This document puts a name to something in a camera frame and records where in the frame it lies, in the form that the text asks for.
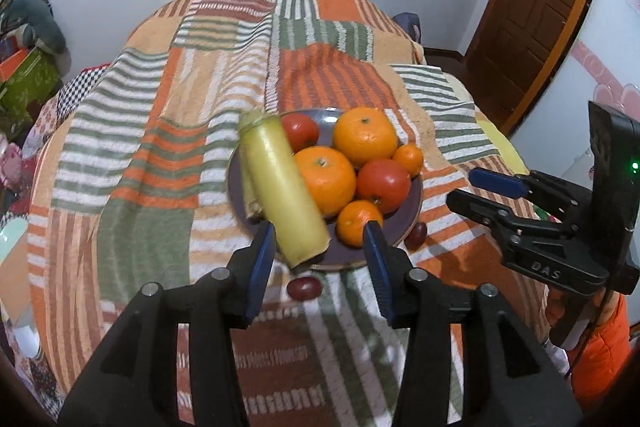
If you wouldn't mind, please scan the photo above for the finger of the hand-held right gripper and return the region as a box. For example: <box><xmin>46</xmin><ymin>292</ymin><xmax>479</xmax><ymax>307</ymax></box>
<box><xmin>469</xmin><ymin>167</ymin><xmax>571</xmax><ymax>212</ymax></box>
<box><xmin>446</xmin><ymin>188</ymin><xmax>576</xmax><ymax>258</ymax></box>

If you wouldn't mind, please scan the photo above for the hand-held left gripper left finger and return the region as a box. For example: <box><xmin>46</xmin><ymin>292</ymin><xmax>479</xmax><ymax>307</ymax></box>
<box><xmin>57</xmin><ymin>221</ymin><xmax>277</xmax><ymax>427</ymax></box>

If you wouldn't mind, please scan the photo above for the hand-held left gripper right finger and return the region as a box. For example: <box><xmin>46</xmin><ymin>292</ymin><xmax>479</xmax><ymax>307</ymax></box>
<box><xmin>362</xmin><ymin>222</ymin><xmax>583</xmax><ymax>427</ymax></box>

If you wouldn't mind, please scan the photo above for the small tangerine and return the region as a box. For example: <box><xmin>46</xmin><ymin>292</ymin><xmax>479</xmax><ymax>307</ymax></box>
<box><xmin>336</xmin><ymin>200</ymin><xmax>385</xmax><ymax>249</ymax></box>
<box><xmin>392</xmin><ymin>143</ymin><xmax>425</xmax><ymax>178</ymax></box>

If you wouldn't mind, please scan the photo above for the purple round plate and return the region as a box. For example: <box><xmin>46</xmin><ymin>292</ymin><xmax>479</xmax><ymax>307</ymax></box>
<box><xmin>226</xmin><ymin>107</ymin><xmax>424</xmax><ymax>272</ymax></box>

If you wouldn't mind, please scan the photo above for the red apple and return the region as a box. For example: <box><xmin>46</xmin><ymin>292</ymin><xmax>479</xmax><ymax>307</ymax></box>
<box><xmin>356</xmin><ymin>159</ymin><xmax>412</xmax><ymax>214</ymax></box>

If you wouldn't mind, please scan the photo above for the large orange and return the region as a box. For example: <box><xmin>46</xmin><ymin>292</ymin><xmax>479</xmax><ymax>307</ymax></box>
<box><xmin>332</xmin><ymin>107</ymin><xmax>399</xmax><ymax>168</ymax></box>
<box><xmin>294</xmin><ymin>146</ymin><xmax>357</xmax><ymax>218</ymax></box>

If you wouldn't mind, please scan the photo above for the red tomato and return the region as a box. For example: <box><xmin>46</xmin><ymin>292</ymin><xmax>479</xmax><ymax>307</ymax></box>
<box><xmin>281</xmin><ymin>113</ymin><xmax>321</xmax><ymax>152</ymax></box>

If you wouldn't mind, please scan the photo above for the yellow bed sheet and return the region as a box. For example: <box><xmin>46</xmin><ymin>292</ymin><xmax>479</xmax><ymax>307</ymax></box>
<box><xmin>475</xmin><ymin>112</ymin><xmax>531</xmax><ymax>178</ymax></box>

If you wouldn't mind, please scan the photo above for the striped patchwork blanket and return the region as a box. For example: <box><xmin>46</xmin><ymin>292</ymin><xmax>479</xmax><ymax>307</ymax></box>
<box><xmin>27</xmin><ymin>0</ymin><xmax>551</xmax><ymax>427</ymax></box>

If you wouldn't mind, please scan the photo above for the brown wooden door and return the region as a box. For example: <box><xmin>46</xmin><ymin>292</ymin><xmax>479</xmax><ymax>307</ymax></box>
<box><xmin>465</xmin><ymin>0</ymin><xmax>606</xmax><ymax>132</ymax></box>

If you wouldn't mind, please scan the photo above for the light green round lid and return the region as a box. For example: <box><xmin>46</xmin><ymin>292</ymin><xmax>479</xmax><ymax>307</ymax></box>
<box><xmin>0</xmin><ymin>214</ymin><xmax>28</xmax><ymax>258</ymax></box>

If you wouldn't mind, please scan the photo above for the checkered cloth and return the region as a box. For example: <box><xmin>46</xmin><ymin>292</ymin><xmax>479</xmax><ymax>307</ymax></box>
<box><xmin>55</xmin><ymin>64</ymin><xmax>111</xmax><ymax>112</ymax></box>

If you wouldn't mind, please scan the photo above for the floral bed sheet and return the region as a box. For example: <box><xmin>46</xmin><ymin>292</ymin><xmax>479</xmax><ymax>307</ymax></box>
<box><xmin>0</xmin><ymin>97</ymin><xmax>76</xmax><ymax>418</ymax></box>

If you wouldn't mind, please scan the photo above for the pink clothing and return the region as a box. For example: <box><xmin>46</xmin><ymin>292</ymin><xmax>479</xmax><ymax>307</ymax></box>
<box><xmin>0</xmin><ymin>142</ymin><xmax>26</xmax><ymax>188</ymax></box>

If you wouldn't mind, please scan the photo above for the green patterned box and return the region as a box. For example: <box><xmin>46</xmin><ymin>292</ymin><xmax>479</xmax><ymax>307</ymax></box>
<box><xmin>0</xmin><ymin>49</ymin><xmax>63</xmax><ymax>128</ymax></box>

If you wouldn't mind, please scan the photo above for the orange box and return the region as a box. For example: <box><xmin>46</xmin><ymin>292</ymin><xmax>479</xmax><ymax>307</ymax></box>
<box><xmin>0</xmin><ymin>47</ymin><xmax>31</xmax><ymax>80</ymax></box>

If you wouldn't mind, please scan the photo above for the grey plush toy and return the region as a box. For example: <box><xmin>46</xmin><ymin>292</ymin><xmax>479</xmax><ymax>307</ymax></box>
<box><xmin>7</xmin><ymin>0</ymin><xmax>68</xmax><ymax>55</ymax></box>

